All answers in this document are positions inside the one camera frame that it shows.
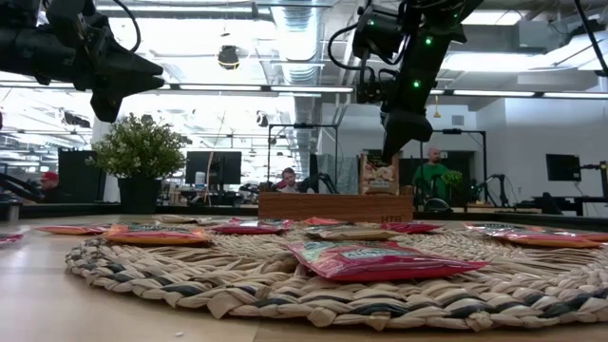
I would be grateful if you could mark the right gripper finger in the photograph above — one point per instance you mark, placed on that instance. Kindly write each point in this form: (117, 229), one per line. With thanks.
(399, 140)

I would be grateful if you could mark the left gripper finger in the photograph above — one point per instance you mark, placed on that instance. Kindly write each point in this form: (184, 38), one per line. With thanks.
(140, 84)
(135, 64)

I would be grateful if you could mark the red strawberry tea packet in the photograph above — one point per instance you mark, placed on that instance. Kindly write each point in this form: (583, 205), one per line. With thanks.
(413, 228)
(380, 263)
(252, 228)
(9, 238)
(591, 234)

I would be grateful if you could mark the black background robot arm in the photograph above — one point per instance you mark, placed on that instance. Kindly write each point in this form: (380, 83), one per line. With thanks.
(323, 183)
(496, 176)

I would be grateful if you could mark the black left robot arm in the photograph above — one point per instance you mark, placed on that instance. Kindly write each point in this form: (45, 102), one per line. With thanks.
(33, 52)

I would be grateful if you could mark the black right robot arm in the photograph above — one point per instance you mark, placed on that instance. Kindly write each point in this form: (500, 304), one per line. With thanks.
(423, 62)

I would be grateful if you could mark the yellow hanging pendant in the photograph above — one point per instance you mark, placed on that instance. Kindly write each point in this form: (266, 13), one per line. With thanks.
(436, 113)

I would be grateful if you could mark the person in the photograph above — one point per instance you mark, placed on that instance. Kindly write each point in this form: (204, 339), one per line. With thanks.
(289, 179)
(431, 176)
(50, 190)

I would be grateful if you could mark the small green background plant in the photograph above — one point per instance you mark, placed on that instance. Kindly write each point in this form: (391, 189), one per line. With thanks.
(452, 178)

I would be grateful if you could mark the green plant in black pot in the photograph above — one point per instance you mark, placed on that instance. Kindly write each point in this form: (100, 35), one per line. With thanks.
(138, 152)

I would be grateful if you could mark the ceiling strip light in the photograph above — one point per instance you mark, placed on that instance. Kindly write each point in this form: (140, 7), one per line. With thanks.
(266, 88)
(494, 93)

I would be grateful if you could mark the black ceiling dome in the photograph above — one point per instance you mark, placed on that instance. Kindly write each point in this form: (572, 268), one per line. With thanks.
(228, 57)

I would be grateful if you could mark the wooden three-compartment organizer box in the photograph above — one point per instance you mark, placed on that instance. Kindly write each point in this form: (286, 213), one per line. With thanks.
(332, 209)

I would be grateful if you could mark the black computer monitor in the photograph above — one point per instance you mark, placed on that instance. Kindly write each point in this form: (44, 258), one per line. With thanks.
(214, 166)

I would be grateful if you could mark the black panel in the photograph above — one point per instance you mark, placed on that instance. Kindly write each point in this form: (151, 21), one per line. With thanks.
(78, 176)

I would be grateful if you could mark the black desk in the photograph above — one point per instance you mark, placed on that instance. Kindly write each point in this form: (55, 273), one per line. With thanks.
(570, 199)

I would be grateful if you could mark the round woven straw placemat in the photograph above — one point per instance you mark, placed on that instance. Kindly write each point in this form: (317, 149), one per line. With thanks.
(266, 285)

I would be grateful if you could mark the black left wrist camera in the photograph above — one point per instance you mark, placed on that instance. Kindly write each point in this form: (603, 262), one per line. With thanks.
(107, 107)

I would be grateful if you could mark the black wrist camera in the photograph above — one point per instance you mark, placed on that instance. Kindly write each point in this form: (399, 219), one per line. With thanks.
(370, 90)
(107, 107)

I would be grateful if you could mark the black background rig frame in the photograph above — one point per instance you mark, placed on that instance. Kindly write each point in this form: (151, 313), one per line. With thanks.
(451, 131)
(304, 126)

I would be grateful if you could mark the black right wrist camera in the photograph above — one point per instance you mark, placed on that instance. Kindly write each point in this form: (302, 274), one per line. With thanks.
(370, 90)

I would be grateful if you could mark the black arch bracket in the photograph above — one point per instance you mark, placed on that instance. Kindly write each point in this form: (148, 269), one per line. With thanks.
(437, 205)

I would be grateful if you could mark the silver ventilation duct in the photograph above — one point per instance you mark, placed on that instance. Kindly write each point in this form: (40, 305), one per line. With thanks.
(299, 47)

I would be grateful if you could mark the black aluminium table frame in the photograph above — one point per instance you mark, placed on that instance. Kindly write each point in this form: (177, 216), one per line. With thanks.
(71, 210)

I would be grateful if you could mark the black wall monitor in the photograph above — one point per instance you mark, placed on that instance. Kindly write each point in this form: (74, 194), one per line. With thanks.
(563, 167)

